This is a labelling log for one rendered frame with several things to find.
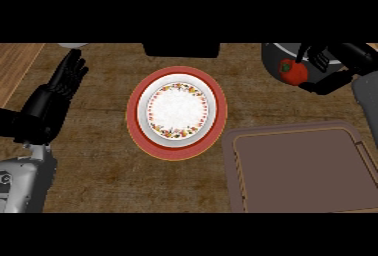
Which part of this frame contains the dark grey round tray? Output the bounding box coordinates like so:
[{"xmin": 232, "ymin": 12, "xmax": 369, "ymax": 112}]
[{"xmin": 260, "ymin": 42, "xmax": 357, "ymax": 88}]

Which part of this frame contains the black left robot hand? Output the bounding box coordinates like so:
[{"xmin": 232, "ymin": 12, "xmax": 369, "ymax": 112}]
[{"xmin": 0, "ymin": 48, "xmax": 90, "ymax": 146}]

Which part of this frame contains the pale round object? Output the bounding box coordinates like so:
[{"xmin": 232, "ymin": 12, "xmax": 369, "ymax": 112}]
[{"xmin": 55, "ymin": 42, "xmax": 90, "ymax": 50}]

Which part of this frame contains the red oval placemat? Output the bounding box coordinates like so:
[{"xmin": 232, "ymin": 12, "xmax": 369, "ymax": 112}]
[{"xmin": 125, "ymin": 65, "xmax": 229, "ymax": 162}]

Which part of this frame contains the black appliance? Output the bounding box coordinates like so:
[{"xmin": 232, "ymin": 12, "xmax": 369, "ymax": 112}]
[{"xmin": 142, "ymin": 42, "xmax": 221, "ymax": 59}]

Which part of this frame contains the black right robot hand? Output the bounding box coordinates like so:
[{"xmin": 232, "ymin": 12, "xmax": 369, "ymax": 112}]
[{"xmin": 294, "ymin": 42, "xmax": 378, "ymax": 96}]

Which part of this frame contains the white floral rim plate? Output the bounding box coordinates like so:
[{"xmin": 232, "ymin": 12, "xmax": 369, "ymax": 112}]
[{"xmin": 136, "ymin": 73, "xmax": 219, "ymax": 149}]

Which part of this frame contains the brown rectangular tray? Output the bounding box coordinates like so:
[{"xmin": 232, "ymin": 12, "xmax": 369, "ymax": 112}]
[{"xmin": 220, "ymin": 120, "xmax": 378, "ymax": 214}]

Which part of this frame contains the red bell pepper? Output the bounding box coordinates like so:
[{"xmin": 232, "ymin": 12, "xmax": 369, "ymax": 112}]
[{"xmin": 278, "ymin": 58, "xmax": 310, "ymax": 87}]

